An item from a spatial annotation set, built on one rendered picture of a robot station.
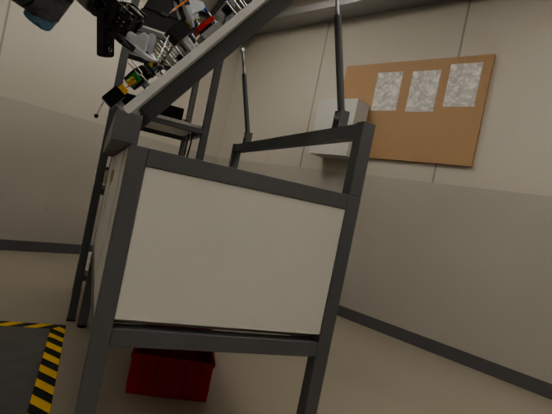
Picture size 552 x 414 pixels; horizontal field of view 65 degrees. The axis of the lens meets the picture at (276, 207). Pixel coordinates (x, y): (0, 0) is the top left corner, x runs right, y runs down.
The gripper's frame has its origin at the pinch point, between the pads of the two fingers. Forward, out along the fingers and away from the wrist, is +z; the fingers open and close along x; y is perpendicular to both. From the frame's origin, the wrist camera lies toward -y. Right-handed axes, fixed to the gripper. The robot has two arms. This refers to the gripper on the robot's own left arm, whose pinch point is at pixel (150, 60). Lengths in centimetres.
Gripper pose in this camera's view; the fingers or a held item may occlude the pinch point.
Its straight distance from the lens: 124.2
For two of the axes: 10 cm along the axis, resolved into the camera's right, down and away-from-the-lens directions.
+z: 7.3, 6.8, 0.0
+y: 6.1, -6.6, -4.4
